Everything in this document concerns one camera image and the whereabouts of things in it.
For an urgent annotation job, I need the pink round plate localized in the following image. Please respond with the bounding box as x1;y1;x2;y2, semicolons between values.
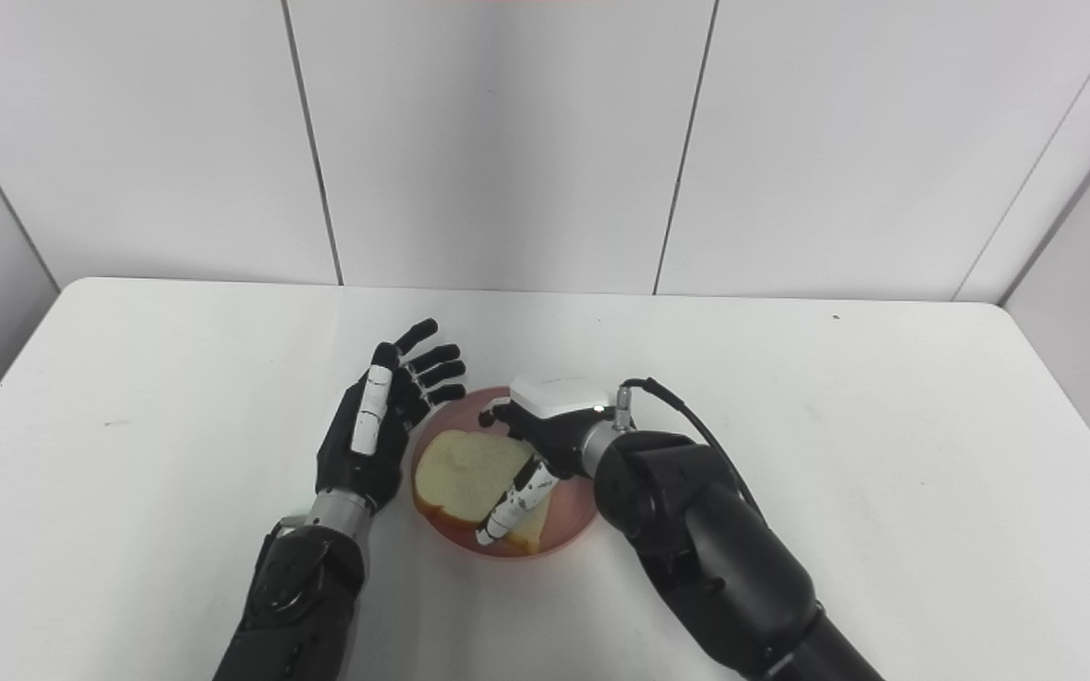
410;386;603;559

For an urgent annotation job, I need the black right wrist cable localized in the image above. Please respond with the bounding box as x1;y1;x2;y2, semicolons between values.
613;376;764;516

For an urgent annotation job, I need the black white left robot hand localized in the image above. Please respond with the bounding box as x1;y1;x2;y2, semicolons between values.
315;318;468;516

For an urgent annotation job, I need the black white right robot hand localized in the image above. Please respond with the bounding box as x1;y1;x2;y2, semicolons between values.
475;372;622;548

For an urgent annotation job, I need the slice of white bread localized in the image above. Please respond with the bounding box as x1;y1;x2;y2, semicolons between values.
413;429;555;556

